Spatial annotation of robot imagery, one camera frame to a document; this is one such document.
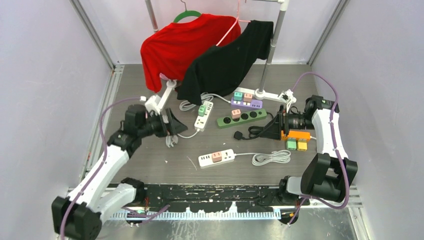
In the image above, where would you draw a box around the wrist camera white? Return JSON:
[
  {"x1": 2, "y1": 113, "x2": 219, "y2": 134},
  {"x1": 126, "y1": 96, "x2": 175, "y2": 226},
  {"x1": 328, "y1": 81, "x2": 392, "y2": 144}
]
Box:
[
  {"x1": 139, "y1": 94, "x2": 168, "y2": 114},
  {"x1": 278, "y1": 89, "x2": 297, "y2": 112}
]

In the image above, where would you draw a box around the red t-shirt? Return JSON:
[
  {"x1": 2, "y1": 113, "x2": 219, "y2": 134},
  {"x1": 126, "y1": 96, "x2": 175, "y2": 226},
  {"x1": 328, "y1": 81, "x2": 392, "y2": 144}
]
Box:
[{"x1": 140, "y1": 13, "x2": 241, "y2": 93}]

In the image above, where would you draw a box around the teal plug adapter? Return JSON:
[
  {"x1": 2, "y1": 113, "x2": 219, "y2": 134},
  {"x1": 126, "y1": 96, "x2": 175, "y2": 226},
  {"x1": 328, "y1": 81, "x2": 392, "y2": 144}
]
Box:
[{"x1": 233, "y1": 91, "x2": 244, "y2": 102}]

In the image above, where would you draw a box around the pink clothes hanger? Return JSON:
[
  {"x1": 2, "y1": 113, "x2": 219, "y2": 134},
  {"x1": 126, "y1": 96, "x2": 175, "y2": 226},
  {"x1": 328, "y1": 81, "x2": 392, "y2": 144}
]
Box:
[{"x1": 216, "y1": 0, "x2": 251, "y2": 47}]

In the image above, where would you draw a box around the black cable with plug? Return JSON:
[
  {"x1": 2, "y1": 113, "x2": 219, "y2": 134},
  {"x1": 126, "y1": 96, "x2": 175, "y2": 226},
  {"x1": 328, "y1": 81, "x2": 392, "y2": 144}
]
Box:
[{"x1": 233, "y1": 111, "x2": 282, "y2": 141}]

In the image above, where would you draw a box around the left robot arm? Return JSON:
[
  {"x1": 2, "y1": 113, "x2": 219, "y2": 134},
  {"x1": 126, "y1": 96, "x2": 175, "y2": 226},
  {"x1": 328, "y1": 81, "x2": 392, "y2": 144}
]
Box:
[{"x1": 51, "y1": 104, "x2": 188, "y2": 240}]

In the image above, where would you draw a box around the white clothes rack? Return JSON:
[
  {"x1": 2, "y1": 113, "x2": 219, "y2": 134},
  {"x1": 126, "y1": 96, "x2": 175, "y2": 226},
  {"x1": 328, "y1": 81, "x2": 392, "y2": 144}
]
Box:
[{"x1": 161, "y1": 0, "x2": 290, "y2": 103}]

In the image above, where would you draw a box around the black t-shirt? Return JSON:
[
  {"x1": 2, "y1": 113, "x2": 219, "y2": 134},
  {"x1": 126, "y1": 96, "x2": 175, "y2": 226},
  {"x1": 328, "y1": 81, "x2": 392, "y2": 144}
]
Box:
[{"x1": 176, "y1": 20, "x2": 274, "y2": 106}]

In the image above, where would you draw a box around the green clothes hanger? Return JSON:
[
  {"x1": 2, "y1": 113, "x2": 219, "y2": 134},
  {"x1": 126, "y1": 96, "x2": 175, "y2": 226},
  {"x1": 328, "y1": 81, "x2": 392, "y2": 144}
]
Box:
[{"x1": 173, "y1": 0, "x2": 202, "y2": 23}]

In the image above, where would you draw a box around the pink adapter on purple strip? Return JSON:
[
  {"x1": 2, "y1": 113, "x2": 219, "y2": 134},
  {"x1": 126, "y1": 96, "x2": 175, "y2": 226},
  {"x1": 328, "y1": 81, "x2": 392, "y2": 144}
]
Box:
[{"x1": 243, "y1": 93, "x2": 253, "y2": 103}]

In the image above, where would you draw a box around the green power strip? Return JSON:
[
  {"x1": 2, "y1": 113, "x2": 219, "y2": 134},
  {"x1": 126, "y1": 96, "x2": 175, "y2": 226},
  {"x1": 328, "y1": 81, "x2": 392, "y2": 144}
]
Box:
[{"x1": 216, "y1": 108, "x2": 268, "y2": 129}]

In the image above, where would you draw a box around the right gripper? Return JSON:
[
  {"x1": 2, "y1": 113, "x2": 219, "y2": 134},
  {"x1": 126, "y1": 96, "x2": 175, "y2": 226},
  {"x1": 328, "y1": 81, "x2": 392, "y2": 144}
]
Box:
[{"x1": 260, "y1": 104, "x2": 315, "y2": 141}]

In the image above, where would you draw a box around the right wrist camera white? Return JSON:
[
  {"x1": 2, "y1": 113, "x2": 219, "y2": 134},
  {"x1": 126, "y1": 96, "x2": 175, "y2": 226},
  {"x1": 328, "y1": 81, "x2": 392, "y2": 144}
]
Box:
[{"x1": 278, "y1": 89, "x2": 297, "y2": 112}]

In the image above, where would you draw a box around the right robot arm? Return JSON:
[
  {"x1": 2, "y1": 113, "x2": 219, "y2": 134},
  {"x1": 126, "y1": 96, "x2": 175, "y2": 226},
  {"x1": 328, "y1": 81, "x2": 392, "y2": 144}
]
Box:
[{"x1": 259, "y1": 95, "x2": 358, "y2": 206}]

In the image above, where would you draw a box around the white power strip with USB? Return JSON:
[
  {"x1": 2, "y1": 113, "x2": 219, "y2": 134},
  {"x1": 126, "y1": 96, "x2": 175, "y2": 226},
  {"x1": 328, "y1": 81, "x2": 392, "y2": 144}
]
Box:
[{"x1": 198, "y1": 149, "x2": 236, "y2": 169}]

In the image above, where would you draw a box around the yellow plug adapter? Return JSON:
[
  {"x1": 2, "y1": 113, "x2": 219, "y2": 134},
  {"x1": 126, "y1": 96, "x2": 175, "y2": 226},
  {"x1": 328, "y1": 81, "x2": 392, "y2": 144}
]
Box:
[{"x1": 296, "y1": 139, "x2": 308, "y2": 152}]

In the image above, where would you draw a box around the white cable bundle left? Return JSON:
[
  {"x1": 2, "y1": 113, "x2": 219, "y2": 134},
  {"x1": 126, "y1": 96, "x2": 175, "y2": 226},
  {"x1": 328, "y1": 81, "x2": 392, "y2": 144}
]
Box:
[{"x1": 164, "y1": 127, "x2": 200, "y2": 149}]

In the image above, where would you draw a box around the orange power strip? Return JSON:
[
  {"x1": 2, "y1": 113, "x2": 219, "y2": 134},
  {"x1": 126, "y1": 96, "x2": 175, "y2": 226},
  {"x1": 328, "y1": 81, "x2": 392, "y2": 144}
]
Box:
[{"x1": 281, "y1": 130, "x2": 312, "y2": 142}]

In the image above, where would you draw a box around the grey cable bundle back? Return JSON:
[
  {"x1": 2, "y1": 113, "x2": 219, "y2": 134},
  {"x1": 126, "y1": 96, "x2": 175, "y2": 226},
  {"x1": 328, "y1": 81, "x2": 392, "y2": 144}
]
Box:
[{"x1": 179, "y1": 92, "x2": 232, "y2": 112}]

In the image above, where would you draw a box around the green plug adapter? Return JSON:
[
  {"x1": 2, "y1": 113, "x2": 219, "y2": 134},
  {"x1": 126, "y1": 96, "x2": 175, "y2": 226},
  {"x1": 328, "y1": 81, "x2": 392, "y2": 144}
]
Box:
[{"x1": 198, "y1": 105, "x2": 207, "y2": 117}]

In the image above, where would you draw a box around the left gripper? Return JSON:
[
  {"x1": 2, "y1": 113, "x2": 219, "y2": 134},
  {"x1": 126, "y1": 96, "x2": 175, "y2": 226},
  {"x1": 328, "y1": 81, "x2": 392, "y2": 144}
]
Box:
[{"x1": 137, "y1": 108, "x2": 187, "y2": 139}]

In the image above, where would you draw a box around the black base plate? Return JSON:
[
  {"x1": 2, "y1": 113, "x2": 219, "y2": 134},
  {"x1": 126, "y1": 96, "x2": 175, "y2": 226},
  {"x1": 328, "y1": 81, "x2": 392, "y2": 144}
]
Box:
[{"x1": 128, "y1": 184, "x2": 301, "y2": 213}]

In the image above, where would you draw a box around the white power strip upright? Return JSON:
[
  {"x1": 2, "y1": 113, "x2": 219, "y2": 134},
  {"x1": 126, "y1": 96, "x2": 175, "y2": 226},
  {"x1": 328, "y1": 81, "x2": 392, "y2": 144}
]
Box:
[{"x1": 194, "y1": 101, "x2": 214, "y2": 132}]

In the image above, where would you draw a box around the pink adapter on green strip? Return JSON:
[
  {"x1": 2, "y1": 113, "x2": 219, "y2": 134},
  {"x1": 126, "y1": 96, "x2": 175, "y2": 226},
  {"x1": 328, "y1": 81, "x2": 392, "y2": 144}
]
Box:
[{"x1": 231, "y1": 109, "x2": 242, "y2": 120}]

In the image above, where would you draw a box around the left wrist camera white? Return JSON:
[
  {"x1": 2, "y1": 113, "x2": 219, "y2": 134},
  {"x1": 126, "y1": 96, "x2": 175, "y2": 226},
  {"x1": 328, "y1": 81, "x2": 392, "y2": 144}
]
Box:
[{"x1": 139, "y1": 94, "x2": 168, "y2": 114}]

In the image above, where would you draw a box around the purple power strip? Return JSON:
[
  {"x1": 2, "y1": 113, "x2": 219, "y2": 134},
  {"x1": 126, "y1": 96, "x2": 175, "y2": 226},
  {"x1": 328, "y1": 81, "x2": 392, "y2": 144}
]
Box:
[{"x1": 230, "y1": 97, "x2": 263, "y2": 111}]

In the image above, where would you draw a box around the green adapter on orange strip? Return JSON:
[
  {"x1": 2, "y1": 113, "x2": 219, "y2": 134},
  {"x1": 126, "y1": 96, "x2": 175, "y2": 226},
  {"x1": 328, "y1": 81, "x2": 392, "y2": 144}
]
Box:
[{"x1": 285, "y1": 138, "x2": 297, "y2": 151}]

